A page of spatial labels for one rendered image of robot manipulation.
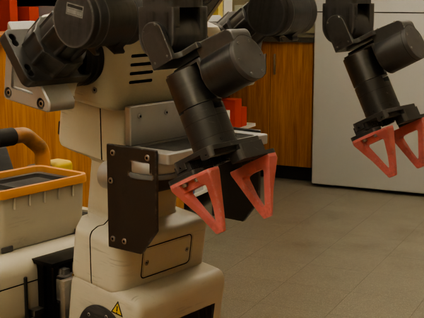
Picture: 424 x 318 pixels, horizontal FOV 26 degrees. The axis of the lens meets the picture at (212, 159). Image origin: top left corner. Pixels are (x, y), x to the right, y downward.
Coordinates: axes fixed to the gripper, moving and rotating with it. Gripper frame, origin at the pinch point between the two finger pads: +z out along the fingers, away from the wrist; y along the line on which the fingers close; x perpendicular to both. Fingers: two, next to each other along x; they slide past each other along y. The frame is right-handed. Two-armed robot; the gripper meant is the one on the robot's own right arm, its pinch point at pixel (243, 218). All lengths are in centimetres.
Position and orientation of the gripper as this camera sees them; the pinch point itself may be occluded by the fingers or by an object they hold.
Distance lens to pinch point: 112.8
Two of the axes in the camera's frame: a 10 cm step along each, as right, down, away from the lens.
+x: -7.0, 3.5, 6.3
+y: 6.2, -1.4, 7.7
